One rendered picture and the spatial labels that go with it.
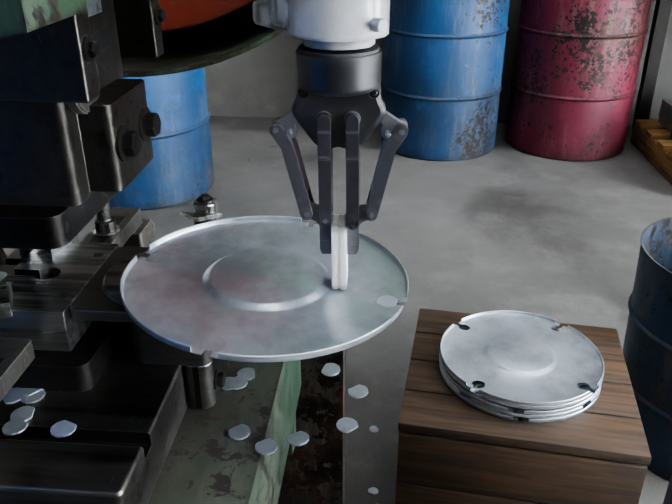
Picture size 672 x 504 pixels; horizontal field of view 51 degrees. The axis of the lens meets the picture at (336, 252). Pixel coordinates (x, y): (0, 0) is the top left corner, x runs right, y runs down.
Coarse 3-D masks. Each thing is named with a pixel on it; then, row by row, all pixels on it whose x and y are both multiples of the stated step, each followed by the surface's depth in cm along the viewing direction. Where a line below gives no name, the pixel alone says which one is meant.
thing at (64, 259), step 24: (24, 264) 76; (48, 264) 76; (72, 264) 76; (96, 264) 76; (24, 288) 72; (48, 288) 72; (72, 288) 72; (24, 312) 68; (48, 312) 68; (0, 336) 69; (24, 336) 69; (48, 336) 69; (72, 336) 70
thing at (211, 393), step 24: (120, 264) 75; (96, 288) 72; (72, 312) 68; (96, 312) 68; (120, 312) 68; (144, 336) 71; (144, 360) 72; (168, 360) 72; (192, 360) 72; (216, 360) 75; (192, 384) 73; (216, 384) 75
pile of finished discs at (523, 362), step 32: (480, 320) 139; (512, 320) 139; (544, 320) 139; (448, 352) 130; (480, 352) 130; (512, 352) 129; (544, 352) 129; (576, 352) 130; (448, 384) 126; (480, 384) 122; (512, 384) 121; (544, 384) 121; (576, 384) 121; (512, 416) 119; (544, 416) 117
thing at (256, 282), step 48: (192, 240) 80; (240, 240) 80; (288, 240) 81; (144, 288) 70; (192, 288) 70; (240, 288) 69; (288, 288) 70; (384, 288) 72; (192, 336) 63; (240, 336) 63; (288, 336) 63; (336, 336) 63
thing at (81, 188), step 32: (96, 0) 64; (96, 32) 64; (96, 64) 62; (128, 96) 65; (0, 128) 59; (32, 128) 59; (64, 128) 59; (96, 128) 61; (128, 128) 65; (160, 128) 70; (0, 160) 61; (32, 160) 61; (64, 160) 60; (96, 160) 63; (128, 160) 65; (0, 192) 62; (32, 192) 62; (64, 192) 62
